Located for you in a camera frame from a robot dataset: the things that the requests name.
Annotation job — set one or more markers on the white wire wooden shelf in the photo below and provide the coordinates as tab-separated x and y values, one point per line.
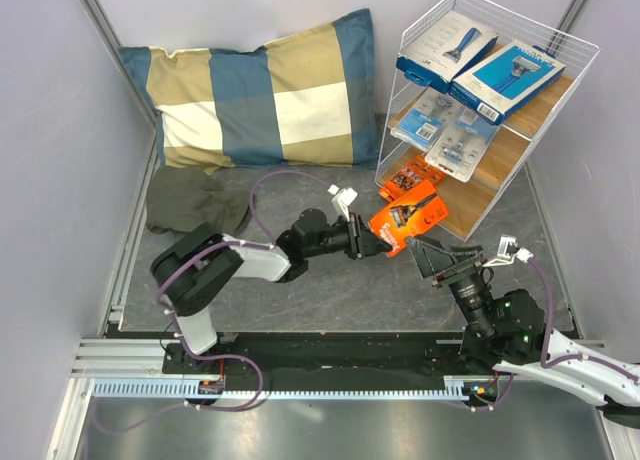
469	203

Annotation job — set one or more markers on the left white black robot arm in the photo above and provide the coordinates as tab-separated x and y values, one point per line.
198	266

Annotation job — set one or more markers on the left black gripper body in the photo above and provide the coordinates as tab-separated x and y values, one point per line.
354	236

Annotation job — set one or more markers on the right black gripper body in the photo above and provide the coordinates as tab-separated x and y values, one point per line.
464	269

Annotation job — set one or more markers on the light blue cable duct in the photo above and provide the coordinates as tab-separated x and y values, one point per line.
195	389

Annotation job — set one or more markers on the clear blister razor pack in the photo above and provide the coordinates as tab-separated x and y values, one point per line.
461	145

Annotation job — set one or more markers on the orange Styler razor box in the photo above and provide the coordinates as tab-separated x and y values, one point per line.
411	174

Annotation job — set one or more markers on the blue Harry's razor box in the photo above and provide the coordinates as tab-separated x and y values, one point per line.
505	81

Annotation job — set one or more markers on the blue beige checkered pillow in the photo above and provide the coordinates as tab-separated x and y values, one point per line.
304	99

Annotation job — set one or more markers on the white Gillette SkinGuard pack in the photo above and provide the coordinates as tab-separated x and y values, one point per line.
426	119

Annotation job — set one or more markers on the olive green cloth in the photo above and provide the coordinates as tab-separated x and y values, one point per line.
181	199

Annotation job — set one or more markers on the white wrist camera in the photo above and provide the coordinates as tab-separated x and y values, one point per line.
508	252
341	199

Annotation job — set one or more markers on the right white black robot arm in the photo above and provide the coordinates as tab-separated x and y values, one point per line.
513	335

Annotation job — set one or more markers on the white blue razor box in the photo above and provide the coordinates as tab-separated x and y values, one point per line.
454	44

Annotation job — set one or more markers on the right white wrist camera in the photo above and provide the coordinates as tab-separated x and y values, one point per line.
508	252

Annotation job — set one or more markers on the orange Gillette Fusion box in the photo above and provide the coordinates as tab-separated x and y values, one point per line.
411	215

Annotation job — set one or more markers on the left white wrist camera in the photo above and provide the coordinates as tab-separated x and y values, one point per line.
341	199

